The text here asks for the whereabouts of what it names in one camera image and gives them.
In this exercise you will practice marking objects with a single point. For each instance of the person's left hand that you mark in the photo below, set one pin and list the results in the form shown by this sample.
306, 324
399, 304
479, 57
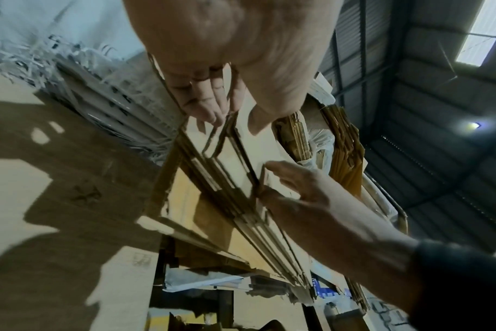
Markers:
248, 39

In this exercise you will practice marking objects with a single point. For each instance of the person's right hand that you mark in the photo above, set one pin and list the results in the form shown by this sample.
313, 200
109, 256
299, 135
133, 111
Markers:
338, 220

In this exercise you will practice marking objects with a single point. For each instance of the brown cardboard box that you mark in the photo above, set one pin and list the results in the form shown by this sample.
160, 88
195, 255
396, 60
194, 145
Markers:
232, 194

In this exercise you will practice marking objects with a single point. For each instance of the blue white printed bag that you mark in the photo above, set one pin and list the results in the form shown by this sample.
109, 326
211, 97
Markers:
326, 289

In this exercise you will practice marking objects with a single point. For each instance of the white plastic sack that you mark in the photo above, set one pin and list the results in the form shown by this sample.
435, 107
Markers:
93, 77

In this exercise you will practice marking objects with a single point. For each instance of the ceiling lamp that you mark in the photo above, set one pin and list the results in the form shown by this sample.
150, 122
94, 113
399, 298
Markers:
474, 125

